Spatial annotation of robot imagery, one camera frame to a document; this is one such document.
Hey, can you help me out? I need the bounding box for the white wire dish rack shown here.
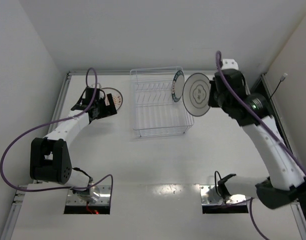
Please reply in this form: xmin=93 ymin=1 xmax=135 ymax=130
xmin=130 ymin=66 xmax=194 ymax=138

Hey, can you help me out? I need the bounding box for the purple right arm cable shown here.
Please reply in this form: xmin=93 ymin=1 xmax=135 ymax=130
xmin=214 ymin=50 xmax=306 ymax=240

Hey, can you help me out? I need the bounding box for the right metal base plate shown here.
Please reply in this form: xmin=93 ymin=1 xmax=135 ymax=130
xmin=199 ymin=185 xmax=249 ymax=207

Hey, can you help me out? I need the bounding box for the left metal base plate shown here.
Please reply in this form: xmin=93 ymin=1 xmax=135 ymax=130
xmin=66 ymin=185 xmax=112 ymax=207

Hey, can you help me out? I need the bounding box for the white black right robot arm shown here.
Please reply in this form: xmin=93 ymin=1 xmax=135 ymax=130
xmin=209 ymin=58 xmax=306 ymax=210

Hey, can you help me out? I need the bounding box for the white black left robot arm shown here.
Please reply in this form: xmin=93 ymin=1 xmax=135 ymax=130
xmin=29 ymin=87 xmax=117 ymax=204

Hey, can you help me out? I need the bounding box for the orange sunburst pattern plate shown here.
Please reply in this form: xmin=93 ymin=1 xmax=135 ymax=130
xmin=102 ymin=87 xmax=124 ymax=111

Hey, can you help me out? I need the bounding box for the white plate with cloud outline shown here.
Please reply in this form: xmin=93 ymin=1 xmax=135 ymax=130
xmin=182 ymin=72 xmax=211 ymax=117

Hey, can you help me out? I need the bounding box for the black cable with white plug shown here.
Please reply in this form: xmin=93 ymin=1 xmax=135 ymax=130
xmin=269 ymin=72 xmax=288 ymax=100

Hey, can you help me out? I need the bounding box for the green rimmed white plate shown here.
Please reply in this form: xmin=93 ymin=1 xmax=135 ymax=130
xmin=171 ymin=70 xmax=185 ymax=103

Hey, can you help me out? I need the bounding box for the metal base plate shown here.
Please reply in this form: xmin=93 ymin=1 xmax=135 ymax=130
xmin=199 ymin=185 xmax=249 ymax=207
xmin=66 ymin=185 xmax=112 ymax=207

